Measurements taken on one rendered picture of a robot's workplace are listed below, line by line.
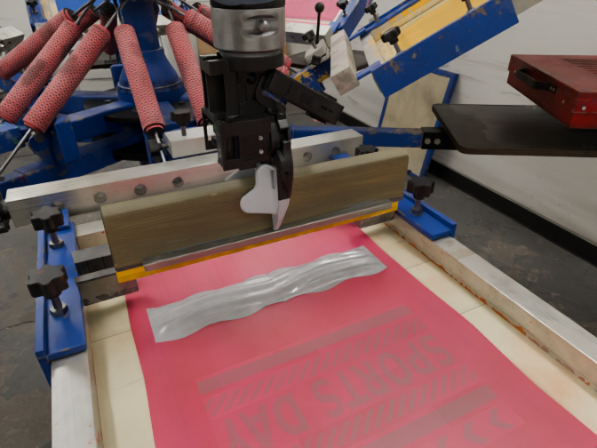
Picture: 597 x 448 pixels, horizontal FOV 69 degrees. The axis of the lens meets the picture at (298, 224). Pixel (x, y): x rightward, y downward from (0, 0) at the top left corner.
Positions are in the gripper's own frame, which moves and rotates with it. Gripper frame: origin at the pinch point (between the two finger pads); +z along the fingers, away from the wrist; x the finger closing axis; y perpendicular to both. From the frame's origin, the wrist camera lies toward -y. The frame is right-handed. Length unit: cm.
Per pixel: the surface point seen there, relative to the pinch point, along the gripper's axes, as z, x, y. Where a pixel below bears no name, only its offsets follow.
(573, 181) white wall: 71, -74, -201
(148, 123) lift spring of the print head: 3, -53, 7
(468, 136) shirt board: 14, -37, -75
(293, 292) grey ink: 13.2, 1.7, -2.1
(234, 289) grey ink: 12.8, -2.1, 5.5
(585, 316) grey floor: 108, -26, -160
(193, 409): 13.7, 14.0, 16.0
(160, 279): 13.7, -10.3, 14.7
